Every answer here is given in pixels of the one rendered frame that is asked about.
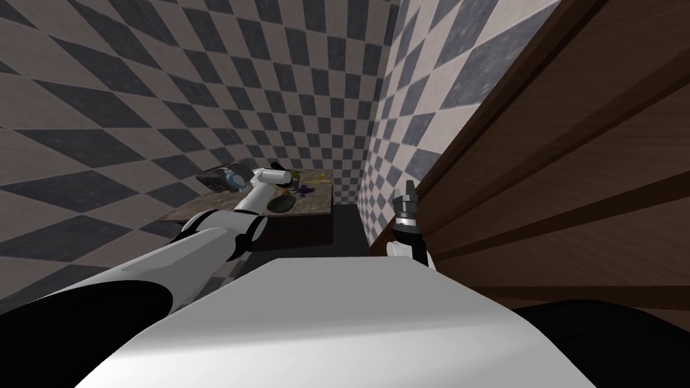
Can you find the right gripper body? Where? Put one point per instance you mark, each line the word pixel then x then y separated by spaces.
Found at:
pixel 405 206

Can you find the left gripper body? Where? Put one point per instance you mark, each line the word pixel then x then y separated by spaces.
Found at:
pixel 216 179

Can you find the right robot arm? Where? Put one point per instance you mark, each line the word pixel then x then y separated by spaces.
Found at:
pixel 418 248

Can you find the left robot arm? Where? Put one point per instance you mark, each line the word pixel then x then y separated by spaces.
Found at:
pixel 161 269

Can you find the black bowl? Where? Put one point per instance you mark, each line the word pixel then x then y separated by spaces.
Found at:
pixel 282 203

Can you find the brown wooden table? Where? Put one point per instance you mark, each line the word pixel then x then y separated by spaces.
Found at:
pixel 318 207

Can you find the purple object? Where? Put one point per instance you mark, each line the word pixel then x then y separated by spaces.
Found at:
pixel 306 189

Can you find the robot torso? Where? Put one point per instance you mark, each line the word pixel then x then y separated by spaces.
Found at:
pixel 334 328

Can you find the brown wooden door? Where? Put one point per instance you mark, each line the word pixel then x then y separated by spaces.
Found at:
pixel 571 178

